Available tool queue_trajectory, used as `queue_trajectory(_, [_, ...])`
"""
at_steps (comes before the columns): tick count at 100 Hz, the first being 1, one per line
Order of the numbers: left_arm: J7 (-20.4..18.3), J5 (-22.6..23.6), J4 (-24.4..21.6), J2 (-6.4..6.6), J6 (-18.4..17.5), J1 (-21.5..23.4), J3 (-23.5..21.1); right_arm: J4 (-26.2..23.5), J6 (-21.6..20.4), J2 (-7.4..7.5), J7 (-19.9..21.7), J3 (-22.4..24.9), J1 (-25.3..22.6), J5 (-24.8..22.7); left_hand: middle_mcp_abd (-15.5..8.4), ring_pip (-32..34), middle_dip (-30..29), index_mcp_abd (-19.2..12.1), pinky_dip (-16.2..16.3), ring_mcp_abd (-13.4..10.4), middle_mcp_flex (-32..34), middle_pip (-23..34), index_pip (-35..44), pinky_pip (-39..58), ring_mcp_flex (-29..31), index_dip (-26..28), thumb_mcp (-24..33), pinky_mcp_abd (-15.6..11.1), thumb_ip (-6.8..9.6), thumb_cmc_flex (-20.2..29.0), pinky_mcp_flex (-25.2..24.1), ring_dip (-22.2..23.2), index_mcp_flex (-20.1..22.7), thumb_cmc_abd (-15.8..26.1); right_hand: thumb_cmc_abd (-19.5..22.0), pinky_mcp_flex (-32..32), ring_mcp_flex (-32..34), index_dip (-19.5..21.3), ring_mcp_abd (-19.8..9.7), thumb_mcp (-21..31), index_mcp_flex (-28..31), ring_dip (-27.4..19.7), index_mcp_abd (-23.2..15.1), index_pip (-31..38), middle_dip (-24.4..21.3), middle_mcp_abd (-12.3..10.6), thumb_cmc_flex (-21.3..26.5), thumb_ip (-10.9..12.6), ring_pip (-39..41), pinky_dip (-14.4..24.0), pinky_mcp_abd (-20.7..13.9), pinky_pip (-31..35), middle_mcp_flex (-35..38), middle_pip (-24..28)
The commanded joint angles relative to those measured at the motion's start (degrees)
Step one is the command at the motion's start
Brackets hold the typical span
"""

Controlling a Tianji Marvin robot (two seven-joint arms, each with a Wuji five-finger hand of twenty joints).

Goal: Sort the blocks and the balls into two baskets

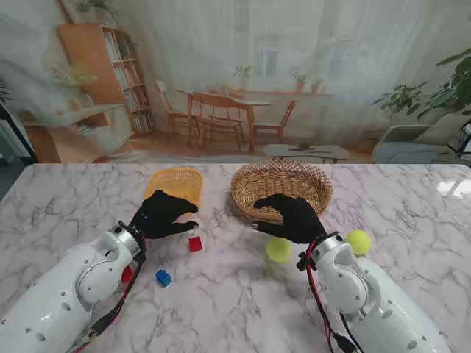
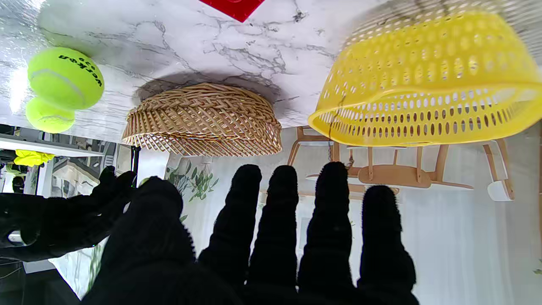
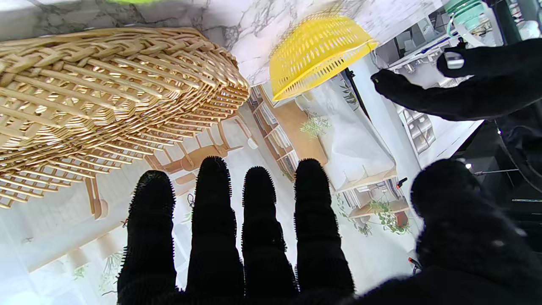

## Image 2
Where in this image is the woven wicker basket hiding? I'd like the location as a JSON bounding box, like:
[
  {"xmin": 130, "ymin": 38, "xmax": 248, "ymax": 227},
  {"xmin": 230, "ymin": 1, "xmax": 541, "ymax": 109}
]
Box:
[{"xmin": 122, "ymin": 83, "xmax": 283, "ymax": 157}]

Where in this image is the yellow perforated plastic basket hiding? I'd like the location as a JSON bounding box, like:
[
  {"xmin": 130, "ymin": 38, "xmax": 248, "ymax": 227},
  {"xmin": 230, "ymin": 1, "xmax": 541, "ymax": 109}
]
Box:
[{"xmin": 308, "ymin": 11, "xmax": 542, "ymax": 147}]

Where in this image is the red toy block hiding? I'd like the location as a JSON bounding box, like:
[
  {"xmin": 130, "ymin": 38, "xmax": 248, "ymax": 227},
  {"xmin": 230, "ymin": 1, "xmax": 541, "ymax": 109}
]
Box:
[{"xmin": 199, "ymin": 0, "xmax": 265, "ymax": 22}]

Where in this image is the yellow-green tennis ball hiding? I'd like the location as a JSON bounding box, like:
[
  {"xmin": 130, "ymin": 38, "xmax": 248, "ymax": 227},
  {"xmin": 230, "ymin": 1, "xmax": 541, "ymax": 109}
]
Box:
[
  {"xmin": 25, "ymin": 97, "xmax": 76, "ymax": 134},
  {"xmin": 28, "ymin": 47, "xmax": 105, "ymax": 111}
]

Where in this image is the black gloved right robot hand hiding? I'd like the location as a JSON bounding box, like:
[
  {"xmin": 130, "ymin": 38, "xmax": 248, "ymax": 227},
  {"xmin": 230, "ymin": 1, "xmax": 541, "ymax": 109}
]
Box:
[{"xmin": 0, "ymin": 165, "xmax": 137, "ymax": 262}]

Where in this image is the yellow cloth bundle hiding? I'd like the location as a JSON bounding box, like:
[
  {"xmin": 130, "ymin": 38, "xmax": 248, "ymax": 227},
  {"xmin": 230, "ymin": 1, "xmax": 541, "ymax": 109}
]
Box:
[{"xmin": 14, "ymin": 149, "xmax": 55, "ymax": 167}]

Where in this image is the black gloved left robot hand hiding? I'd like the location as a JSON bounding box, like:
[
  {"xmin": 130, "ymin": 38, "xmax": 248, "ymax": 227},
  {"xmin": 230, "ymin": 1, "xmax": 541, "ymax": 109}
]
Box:
[{"xmin": 80, "ymin": 162, "xmax": 420, "ymax": 305}]

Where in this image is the printed room scene backdrop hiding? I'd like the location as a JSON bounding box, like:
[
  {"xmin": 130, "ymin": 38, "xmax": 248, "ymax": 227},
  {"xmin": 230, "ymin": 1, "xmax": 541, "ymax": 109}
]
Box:
[{"xmin": 47, "ymin": 125, "xmax": 542, "ymax": 305}]

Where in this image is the black backdrop stand pole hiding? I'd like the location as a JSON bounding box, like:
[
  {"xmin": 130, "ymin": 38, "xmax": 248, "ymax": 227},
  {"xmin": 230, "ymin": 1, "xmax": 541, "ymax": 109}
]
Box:
[{"xmin": 130, "ymin": 145, "xmax": 141, "ymax": 187}]

